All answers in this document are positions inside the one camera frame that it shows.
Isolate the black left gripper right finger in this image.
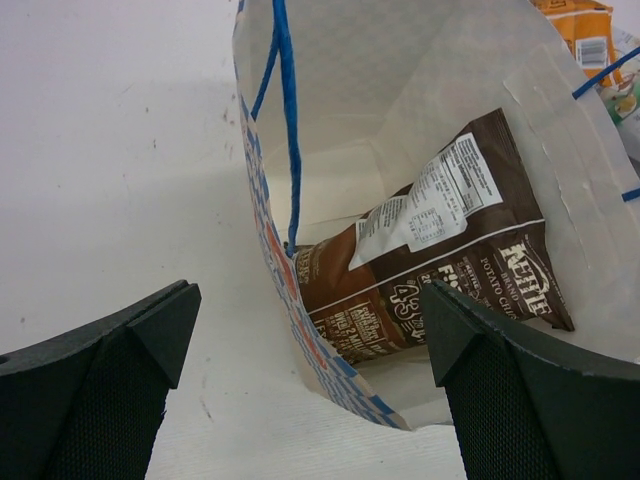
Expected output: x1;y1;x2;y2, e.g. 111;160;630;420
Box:
420;281;639;479

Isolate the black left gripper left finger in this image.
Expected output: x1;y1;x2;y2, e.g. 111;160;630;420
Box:
1;280;201;479

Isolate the blue checkered paper bag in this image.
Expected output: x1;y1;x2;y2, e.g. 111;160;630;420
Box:
233;1;639;430

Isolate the green Chuba snack bag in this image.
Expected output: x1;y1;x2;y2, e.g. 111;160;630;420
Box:
598;55;640;171

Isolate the orange chips bag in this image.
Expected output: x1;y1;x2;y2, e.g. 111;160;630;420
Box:
531;0;616;79

